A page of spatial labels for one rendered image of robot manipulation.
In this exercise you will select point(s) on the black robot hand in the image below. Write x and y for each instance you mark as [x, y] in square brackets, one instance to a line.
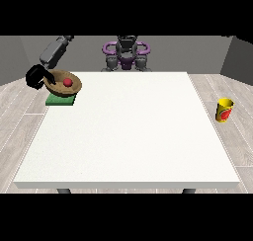
[35, 76]

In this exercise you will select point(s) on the green square pad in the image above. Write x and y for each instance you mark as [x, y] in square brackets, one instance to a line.
[59, 100]

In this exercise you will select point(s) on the grey robot trunk purple rings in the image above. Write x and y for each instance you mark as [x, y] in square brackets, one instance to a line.
[126, 55]

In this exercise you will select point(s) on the brown wooden bowl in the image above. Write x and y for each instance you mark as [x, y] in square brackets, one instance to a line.
[67, 87]

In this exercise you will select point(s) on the yellow cup with melon print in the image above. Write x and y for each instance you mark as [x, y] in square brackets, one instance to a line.
[224, 110]

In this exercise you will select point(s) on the small red ball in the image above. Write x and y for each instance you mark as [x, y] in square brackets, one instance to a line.
[67, 82]

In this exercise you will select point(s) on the dark table leg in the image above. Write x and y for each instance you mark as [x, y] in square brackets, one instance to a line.
[63, 191]
[189, 191]

